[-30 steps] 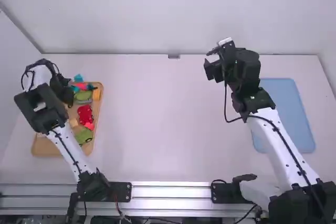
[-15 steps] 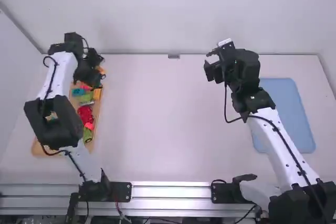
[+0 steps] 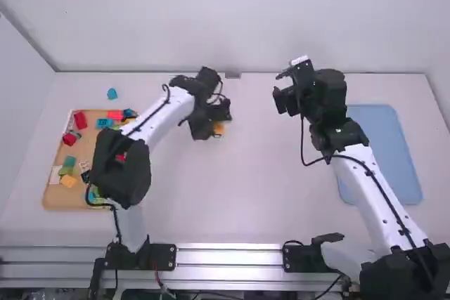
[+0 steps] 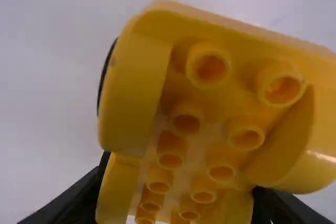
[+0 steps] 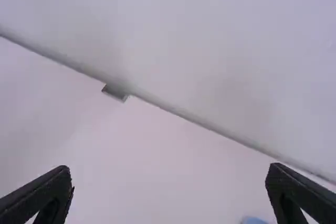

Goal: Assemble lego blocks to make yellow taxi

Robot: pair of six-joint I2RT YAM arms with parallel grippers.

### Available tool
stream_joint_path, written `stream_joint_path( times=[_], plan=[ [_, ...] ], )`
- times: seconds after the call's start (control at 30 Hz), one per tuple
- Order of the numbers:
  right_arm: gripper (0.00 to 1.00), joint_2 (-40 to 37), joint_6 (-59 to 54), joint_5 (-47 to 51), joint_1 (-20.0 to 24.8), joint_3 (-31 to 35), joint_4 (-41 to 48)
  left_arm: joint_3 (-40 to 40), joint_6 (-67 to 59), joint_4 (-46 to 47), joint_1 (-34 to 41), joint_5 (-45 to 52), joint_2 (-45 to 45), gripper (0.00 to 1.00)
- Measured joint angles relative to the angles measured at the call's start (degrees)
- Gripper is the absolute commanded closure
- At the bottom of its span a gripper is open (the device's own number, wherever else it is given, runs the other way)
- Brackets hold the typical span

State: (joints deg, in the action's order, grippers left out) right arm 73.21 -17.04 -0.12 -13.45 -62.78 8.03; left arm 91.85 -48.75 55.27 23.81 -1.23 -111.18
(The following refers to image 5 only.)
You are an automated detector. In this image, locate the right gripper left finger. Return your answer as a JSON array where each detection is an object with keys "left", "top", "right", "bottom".
[{"left": 0, "top": 165, "right": 75, "bottom": 224}]

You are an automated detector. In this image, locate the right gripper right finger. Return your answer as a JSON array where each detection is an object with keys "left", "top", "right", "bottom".
[{"left": 265, "top": 163, "right": 336, "bottom": 224}]

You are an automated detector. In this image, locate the blue mat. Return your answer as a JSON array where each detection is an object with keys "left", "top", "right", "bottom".
[{"left": 241, "top": 216, "right": 278, "bottom": 224}]

